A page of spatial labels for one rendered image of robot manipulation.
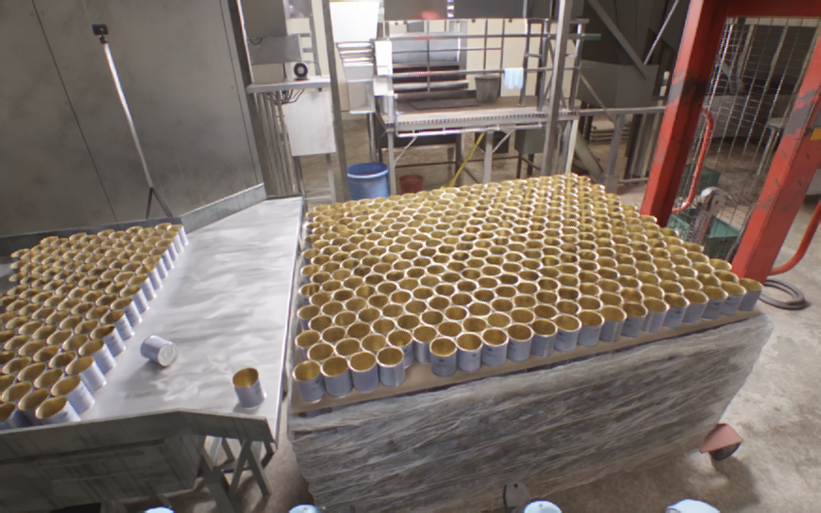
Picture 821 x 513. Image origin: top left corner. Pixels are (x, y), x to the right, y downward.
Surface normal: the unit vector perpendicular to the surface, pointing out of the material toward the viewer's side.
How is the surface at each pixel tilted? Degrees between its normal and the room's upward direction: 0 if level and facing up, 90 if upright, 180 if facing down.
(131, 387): 0
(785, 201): 90
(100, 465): 90
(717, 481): 0
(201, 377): 0
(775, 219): 90
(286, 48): 90
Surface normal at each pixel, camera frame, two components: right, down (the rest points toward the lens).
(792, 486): -0.03, -0.86
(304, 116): 0.18, 0.49
